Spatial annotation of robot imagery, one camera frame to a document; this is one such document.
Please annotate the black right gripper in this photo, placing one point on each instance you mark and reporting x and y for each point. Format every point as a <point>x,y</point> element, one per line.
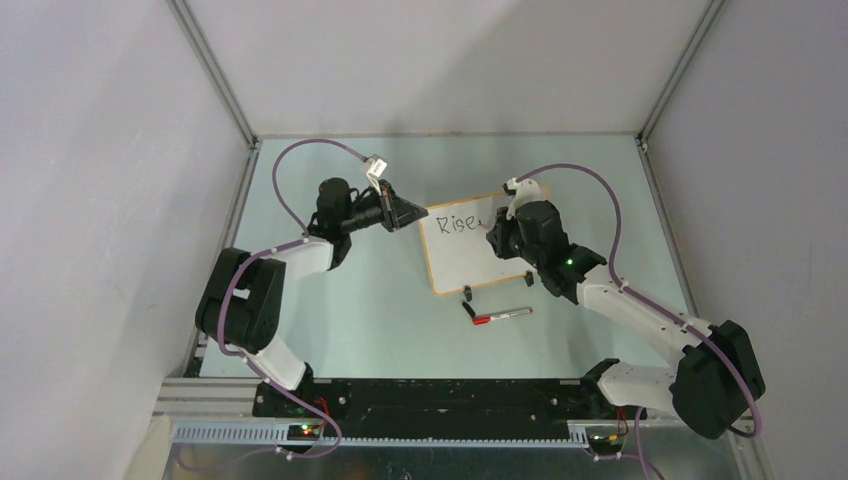
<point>498,235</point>

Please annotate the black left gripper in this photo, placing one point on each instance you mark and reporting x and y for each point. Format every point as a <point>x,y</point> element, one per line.
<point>395,212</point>

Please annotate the yellow framed whiteboard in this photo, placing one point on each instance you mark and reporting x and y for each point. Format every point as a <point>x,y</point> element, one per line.
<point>457,253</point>

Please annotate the black marker cap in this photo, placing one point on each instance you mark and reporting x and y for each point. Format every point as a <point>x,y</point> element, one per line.
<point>468,309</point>

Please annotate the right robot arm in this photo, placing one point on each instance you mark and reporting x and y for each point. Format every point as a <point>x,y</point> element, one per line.
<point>711,376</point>

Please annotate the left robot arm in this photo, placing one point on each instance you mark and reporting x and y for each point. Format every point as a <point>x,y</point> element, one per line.
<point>241,304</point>

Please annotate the red whiteboard marker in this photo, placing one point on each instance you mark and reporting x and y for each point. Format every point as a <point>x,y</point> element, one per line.
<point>488,318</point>

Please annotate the right controller board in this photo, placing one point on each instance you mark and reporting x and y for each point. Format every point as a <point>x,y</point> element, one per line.
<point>607,445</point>

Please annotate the controller board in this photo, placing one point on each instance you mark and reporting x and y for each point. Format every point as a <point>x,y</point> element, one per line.
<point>607,445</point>
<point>304,433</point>

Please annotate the left controller board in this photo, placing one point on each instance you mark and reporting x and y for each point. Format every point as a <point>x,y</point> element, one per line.
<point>304,433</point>

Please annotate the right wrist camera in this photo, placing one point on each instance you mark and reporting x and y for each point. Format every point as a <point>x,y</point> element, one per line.
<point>522,192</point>

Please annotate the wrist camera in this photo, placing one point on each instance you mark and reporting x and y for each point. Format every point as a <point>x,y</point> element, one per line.
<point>522,192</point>
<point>373,169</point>

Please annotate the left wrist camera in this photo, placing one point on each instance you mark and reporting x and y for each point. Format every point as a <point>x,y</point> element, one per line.
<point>373,169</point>

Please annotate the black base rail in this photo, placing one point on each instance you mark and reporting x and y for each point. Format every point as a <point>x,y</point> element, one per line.
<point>459,410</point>

